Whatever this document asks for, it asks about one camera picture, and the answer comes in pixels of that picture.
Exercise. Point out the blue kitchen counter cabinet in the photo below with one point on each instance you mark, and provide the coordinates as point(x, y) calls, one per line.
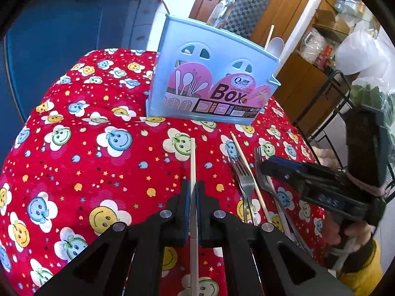
point(77, 30)

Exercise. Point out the plastic bag of greens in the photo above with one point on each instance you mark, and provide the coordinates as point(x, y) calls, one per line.
point(370, 95)

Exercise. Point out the large metal fork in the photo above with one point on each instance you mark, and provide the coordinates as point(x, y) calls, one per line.
point(257, 160)

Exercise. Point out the beige plastic spoon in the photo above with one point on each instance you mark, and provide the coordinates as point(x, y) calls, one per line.
point(276, 47)

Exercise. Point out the beige plastic chopstick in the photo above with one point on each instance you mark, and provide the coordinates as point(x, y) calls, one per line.
point(284, 219)
point(193, 160)

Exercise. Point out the pile of eggs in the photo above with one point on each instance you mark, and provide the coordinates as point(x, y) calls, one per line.
point(325, 155)

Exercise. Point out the wooden door with glass pane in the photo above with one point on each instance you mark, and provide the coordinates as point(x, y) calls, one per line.
point(200, 3)

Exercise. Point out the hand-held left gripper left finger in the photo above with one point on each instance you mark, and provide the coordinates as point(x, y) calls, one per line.
point(186, 212)

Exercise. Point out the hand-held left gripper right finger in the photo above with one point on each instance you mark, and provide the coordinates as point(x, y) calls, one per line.
point(200, 212)

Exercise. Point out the person's right forearm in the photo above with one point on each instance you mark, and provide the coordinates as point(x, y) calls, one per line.
point(367, 274)

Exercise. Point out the small metal fork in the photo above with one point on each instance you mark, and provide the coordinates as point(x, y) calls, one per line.
point(243, 188)

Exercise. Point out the wooden cupboard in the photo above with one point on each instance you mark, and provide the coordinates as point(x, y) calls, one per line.
point(302, 92)

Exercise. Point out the white plastic bag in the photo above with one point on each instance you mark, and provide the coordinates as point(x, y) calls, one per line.
point(364, 49)

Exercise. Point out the light blue plastic utensil box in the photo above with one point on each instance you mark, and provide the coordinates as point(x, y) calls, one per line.
point(185, 67)

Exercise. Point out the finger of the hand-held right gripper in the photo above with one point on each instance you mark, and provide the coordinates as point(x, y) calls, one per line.
point(282, 162)
point(280, 175)

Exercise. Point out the clear bag of packets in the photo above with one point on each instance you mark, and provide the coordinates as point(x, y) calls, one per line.
point(314, 46)

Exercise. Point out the wooden chopstick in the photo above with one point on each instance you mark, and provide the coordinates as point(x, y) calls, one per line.
point(270, 37)
point(243, 160)

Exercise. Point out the person's right hand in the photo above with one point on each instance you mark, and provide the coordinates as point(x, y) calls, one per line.
point(351, 232)

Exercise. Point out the red smiley flower tablecloth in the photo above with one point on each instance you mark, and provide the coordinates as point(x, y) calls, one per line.
point(92, 160)

